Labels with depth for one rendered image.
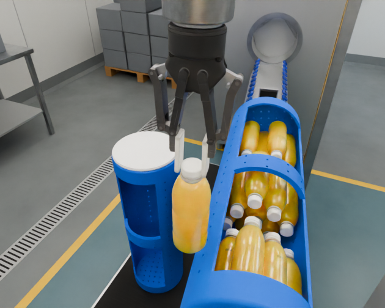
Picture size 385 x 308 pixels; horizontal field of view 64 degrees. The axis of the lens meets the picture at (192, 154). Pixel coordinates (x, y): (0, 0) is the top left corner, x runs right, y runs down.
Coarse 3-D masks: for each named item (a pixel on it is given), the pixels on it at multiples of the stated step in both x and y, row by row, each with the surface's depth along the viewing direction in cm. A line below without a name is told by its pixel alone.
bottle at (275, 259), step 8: (272, 240) 79; (272, 248) 75; (280, 248) 75; (264, 256) 73; (272, 256) 73; (280, 256) 73; (264, 264) 72; (272, 264) 71; (280, 264) 71; (264, 272) 70; (272, 272) 69; (280, 272) 70; (280, 280) 68
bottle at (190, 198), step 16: (176, 192) 54; (192, 192) 52; (208, 192) 54; (176, 208) 55; (192, 208) 53; (208, 208) 56; (176, 224) 58; (192, 224) 56; (176, 240) 61; (192, 240) 59
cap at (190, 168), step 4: (184, 160) 52; (188, 160) 53; (192, 160) 53; (196, 160) 53; (200, 160) 53; (184, 164) 52; (188, 164) 52; (192, 164) 52; (196, 164) 52; (200, 164) 52; (184, 168) 51; (188, 168) 51; (192, 168) 51; (196, 168) 51; (200, 168) 51; (184, 172) 51; (188, 172) 50; (192, 172) 50; (196, 172) 50; (200, 172) 51; (184, 176) 52; (188, 176) 51; (192, 176) 51; (196, 176) 51; (200, 176) 52
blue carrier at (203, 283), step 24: (240, 120) 116; (264, 120) 129; (288, 120) 127; (240, 144) 102; (240, 168) 89; (264, 168) 87; (288, 168) 90; (216, 192) 88; (216, 216) 78; (216, 240) 70; (288, 240) 94; (192, 264) 73; (192, 288) 64; (216, 288) 60; (240, 288) 58; (264, 288) 58; (288, 288) 60
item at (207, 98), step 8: (200, 72) 40; (200, 80) 41; (200, 88) 42; (208, 88) 42; (200, 96) 42; (208, 96) 42; (208, 104) 43; (208, 112) 44; (208, 120) 45; (216, 120) 47; (208, 128) 46; (216, 128) 47; (208, 136) 46; (208, 144) 46
